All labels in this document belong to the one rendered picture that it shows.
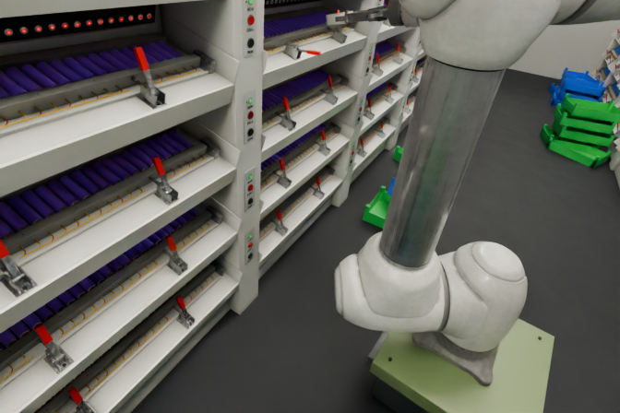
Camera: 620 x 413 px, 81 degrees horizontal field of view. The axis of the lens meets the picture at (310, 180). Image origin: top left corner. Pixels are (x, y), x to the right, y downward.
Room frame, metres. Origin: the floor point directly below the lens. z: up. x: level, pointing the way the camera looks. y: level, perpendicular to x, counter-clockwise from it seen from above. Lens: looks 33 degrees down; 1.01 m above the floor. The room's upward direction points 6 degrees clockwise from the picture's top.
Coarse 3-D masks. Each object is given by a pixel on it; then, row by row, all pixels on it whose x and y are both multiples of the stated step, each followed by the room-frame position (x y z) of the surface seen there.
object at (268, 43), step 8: (320, 24) 1.20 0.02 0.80; (344, 24) 1.33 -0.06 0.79; (288, 32) 1.03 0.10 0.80; (296, 32) 1.05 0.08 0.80; (304, 32) 1.08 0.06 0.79; (312, 32) 1.12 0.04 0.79; (320, 32) 1.16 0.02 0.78; (264, 40) 0.92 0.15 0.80; (272, 40) 0.94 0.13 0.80; (280, 40) 0.97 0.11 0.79; (288, 40) 1.01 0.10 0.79; (296, 40) 1.05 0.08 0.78; (264, 48) 0.91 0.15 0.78; (272, 48) 0.95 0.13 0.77
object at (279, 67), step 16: (352, 32) 1.32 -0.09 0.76; (368, 32) 1.34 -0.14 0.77; (304, 48) 1.03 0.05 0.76; (320, 48) 1.07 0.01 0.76; (336, 48) 1.12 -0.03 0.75; (352, 48) 1.25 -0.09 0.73; (272, 64) 0.87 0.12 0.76; (288, 64) 0.90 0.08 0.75; (304, 64) 0.97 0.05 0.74; (320, 64) 1.06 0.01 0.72; (272, 80) 0.85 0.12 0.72
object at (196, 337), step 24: (384, 144) 1.96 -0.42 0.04; (360, 168) 1.64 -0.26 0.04; (312, 216) 1.19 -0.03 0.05; (288, 240) 1.03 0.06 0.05; (264, 264) 0.90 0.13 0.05; (216, 312) 0.68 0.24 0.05; (192, 336) 0.59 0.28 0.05; (168, 360) 0.52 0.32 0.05; (144, 384) 0.45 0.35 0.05; (120, 408) 0.39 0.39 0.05
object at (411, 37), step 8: (408, 32) 1.99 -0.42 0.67; (416, 32) 1.97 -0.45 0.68; (400, 40) 2.00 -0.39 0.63; (408, 40) 1.98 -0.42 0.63; (416, 40) 1.96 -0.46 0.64; (416, 48) 1.98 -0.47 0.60; (416, 56) 2.02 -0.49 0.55; (400, 72) 1.98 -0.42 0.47; (408, 72) 1.97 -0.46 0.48; (400, 80) 1.98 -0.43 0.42; (408, 80) 1.97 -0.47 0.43; (408, 88) 2.01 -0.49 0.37; (400, 104) 1.96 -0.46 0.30; (392, 112) 1.98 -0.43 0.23; (400, 112) 1.98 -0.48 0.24; (400, 120) 2.02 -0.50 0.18; (392, 136) 1.97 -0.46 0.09; (392, 144) 1.97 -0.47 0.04
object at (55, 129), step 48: (0, 48) 0.52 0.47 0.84; (96, 48) 0.63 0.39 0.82; (144, 48) 0.70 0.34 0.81; (192, 48) 0.76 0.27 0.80; (0, 96) 0.44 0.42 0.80; (48, 96) 0.47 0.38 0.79; (96, 96) 0.53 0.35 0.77; (144, 96) 0.56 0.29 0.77; (192, 96) 0.62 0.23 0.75; (0, 144) 0.38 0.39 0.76; (48, 144) 0.40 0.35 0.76; (96, 144) 0.45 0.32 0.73; (0, 192) 0.34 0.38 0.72
